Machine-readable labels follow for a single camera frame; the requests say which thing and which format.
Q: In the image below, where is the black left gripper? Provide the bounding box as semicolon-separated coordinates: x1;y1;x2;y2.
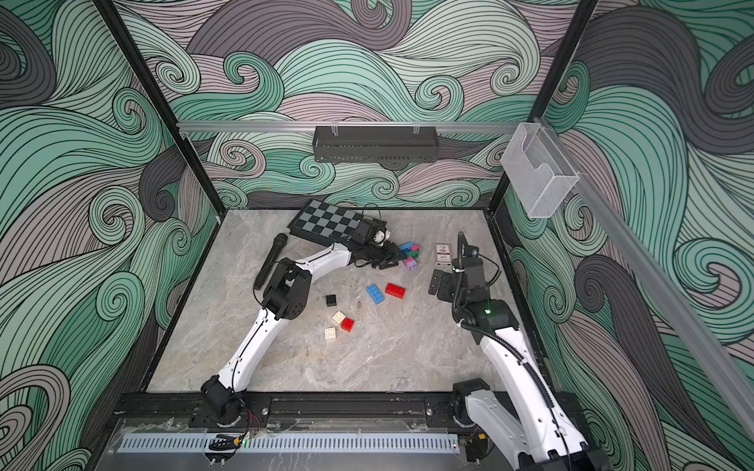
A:
363;242;408;271

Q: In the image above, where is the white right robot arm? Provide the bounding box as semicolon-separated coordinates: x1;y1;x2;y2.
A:
428;270;611;470

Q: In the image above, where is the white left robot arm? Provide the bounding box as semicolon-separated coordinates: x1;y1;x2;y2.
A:
200;241;408;426

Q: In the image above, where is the red long lego brick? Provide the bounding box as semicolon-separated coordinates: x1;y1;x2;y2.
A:
385;283;406;299

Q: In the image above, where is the light blue long lego brick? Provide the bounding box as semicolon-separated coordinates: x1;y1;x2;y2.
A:
366;284;385;305

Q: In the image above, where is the red square lego brick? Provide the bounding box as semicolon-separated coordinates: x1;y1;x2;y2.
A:
340;318;355;333

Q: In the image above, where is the playing card box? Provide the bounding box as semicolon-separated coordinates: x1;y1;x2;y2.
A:
435;243;453;267

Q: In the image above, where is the black green chessboard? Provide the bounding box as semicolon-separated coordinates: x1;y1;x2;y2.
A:
288;199;363;246

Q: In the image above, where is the black microphone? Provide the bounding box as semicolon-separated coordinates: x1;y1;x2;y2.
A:
253;233;288;290

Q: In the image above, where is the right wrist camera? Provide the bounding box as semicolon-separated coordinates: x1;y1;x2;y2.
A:
454;232;487;290

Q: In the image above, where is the black wall tray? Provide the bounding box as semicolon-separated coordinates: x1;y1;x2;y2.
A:
312;126;440;166

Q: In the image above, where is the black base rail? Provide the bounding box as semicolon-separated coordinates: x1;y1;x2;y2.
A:
114;392;461;430

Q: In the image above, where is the clear plastic wall bin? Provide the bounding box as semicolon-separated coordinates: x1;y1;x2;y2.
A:
501;123;579;219

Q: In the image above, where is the white slotted cable duct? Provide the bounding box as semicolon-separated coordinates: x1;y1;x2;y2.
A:
116;433;461;455

